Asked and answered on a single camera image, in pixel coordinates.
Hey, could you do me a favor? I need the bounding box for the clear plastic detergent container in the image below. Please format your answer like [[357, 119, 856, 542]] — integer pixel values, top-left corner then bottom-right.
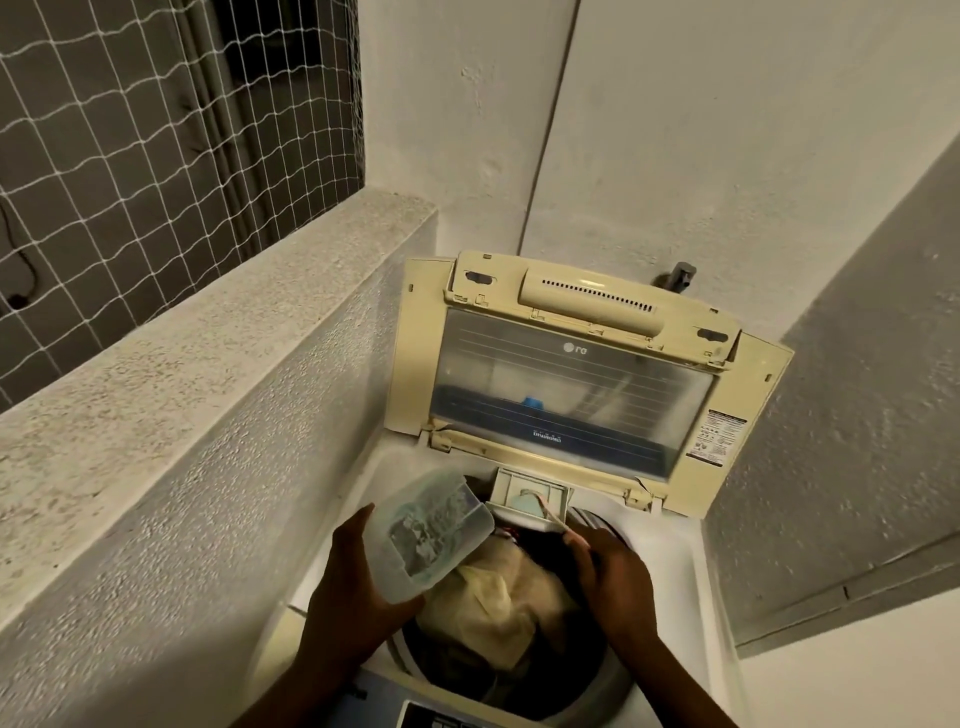
[[364, 468, 497, 606]]

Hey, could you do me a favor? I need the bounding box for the grey water tap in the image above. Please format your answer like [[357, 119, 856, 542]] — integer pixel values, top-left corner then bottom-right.
[[658, 261, 698, 296]]

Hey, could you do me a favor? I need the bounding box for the person's right hand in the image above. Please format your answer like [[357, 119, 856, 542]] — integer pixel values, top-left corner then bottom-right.
[[555, 526, 663, 667]]

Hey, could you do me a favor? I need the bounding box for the person's left hand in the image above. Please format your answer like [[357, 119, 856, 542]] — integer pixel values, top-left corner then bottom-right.
[[298, 503, 429, 678]]

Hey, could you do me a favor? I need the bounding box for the window frame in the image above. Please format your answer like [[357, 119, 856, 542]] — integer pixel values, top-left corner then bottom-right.
[[177, 0, 355, 265]]

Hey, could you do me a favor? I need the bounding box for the pale yellow cloth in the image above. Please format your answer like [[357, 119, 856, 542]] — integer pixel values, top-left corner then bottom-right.
[[418, 534, 573, 673]]

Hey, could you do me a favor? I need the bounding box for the cream washing machine lid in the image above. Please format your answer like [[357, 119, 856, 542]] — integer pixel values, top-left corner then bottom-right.
[[387, 249, 795, 521]]

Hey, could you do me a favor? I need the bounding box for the person's right forearm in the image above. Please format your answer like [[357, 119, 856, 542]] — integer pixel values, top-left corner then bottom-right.
[[606, 636, 747, 728]]

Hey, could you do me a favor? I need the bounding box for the dark hanging cable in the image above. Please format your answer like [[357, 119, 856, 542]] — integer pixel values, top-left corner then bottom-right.
[[0, 201, 40, 310]]

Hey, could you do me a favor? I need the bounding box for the dark clothing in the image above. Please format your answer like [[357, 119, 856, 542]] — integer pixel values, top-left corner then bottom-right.
[[504, 522, 610, 661]]

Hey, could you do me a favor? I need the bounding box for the white safety net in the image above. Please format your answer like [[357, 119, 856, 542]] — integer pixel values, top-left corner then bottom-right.
[[0, 0, 366, 412]]

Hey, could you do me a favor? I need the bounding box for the white plastic scoop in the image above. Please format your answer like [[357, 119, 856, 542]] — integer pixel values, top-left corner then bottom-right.
[[522, 487, 595, 555]]

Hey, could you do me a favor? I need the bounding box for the printed label sticker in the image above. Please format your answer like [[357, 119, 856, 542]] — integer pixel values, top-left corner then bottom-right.
[[693, 410, 744, 468]]

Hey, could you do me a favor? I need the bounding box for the detergent drawer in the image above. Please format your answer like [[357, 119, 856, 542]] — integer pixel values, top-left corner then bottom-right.
[[489, 465, 576, 528]]

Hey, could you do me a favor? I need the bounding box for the white top-load washing machine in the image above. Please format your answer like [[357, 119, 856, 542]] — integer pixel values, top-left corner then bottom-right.
[[246, 438, 753, 728]]

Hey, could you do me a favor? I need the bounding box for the person's left forearm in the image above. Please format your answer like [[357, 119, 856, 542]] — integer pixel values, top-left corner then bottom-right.
[[243, 648, 393, 728]]

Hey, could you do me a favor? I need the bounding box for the grey door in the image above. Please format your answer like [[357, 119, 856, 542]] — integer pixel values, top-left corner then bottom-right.
[[703, 133, 960, 660]]

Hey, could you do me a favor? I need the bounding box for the thin wall conduit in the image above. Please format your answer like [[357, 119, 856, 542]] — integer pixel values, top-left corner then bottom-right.
[[516, 0, 584, 256]]

